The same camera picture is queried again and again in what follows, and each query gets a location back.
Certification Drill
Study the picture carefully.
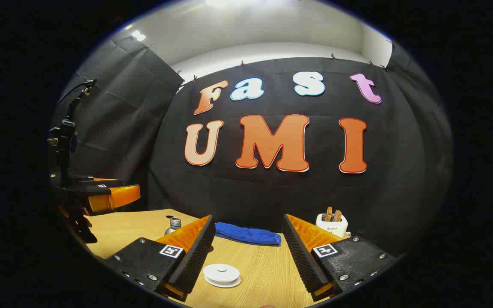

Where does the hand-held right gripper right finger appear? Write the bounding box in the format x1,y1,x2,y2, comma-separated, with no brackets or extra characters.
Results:
283,214,401,302

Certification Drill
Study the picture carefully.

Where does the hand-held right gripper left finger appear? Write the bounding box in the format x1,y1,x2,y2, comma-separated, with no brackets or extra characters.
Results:
103,215,217,302

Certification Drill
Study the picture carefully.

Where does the silver water bottle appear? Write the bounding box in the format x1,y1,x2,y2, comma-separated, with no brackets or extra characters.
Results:
164,217,183,236

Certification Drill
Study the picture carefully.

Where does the white toaster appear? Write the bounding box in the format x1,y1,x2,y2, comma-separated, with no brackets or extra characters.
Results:
316,213,349,238

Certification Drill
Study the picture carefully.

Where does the white saucer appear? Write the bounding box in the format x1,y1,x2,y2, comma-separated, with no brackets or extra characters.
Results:
206,276,242,288

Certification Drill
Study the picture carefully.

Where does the blue towel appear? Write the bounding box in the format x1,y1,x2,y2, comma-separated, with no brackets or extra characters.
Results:
214,222,282,247

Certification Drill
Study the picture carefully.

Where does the black backdrop cloth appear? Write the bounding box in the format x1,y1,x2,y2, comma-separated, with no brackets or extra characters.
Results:
52,30,454,257

